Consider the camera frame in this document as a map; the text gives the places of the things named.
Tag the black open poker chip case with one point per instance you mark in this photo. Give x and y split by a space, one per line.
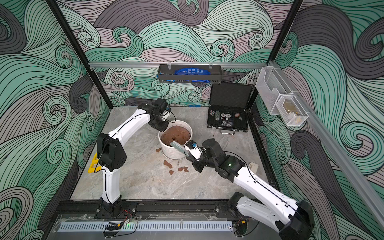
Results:
228 104

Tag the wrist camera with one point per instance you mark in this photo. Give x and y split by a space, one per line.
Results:
167 113
193 151

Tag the white perforated cable duct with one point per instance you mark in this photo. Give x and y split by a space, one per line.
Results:
151 226

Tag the small white square object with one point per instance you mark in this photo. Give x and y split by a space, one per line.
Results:
253 167

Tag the black wall tray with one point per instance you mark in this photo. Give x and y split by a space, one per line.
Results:
199 74

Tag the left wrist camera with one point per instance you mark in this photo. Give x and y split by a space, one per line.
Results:
167 113

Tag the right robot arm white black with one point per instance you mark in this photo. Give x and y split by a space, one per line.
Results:
291 219

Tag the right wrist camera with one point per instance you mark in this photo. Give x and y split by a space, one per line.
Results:
193 151

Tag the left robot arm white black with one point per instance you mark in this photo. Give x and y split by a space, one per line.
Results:
111 153

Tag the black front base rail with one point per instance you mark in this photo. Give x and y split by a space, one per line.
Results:
153 206

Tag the white ceramic pot with mud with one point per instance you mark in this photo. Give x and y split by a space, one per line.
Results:
181 132

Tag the large clear wall bin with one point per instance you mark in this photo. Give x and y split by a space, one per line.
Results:
271 87

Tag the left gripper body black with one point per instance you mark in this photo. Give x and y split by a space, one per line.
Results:
161 125

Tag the small clear wall bin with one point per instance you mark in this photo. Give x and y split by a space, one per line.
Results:
290 111

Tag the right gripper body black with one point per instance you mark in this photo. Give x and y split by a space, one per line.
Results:
206 160

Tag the aluminium wall rail back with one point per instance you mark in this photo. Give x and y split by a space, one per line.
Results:
136 64

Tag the yellow toy block piece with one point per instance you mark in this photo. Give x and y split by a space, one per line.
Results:
94 167

